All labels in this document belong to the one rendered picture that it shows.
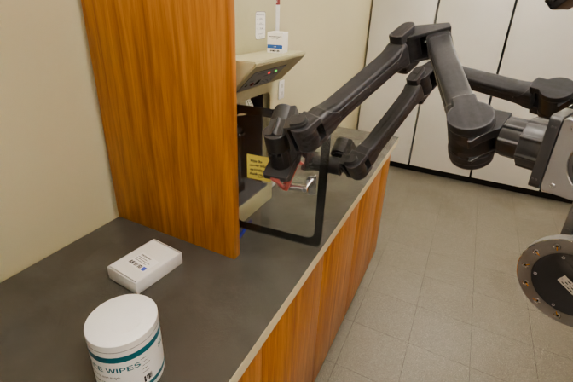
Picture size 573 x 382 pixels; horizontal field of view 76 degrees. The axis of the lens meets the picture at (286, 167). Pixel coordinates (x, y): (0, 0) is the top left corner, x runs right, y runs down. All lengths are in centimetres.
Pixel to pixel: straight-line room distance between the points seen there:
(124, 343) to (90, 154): 72
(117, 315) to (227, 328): 27
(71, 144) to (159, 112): 32
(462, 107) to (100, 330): 77
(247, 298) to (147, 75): 66
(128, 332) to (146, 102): 62
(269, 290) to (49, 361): 51
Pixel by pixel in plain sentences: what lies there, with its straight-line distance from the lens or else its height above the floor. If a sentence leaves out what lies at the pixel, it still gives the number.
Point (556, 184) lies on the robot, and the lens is 71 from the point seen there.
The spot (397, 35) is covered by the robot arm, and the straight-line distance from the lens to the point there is 100.
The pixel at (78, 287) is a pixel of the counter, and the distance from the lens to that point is 117.
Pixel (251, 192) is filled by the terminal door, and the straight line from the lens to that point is 111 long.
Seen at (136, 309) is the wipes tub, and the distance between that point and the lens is 83.
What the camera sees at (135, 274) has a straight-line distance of 109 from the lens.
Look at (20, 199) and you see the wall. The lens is 126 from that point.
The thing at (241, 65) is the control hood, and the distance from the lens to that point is 99.
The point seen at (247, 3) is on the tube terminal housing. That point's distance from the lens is 114.
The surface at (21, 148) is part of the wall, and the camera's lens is 122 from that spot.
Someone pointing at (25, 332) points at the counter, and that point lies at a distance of 110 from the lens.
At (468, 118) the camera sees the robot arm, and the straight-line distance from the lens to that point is 71.
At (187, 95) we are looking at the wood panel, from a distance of 101.
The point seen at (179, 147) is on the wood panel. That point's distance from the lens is 109.
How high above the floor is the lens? 165
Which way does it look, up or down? 24 degrees down
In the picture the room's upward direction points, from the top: 2 degrees clockwise
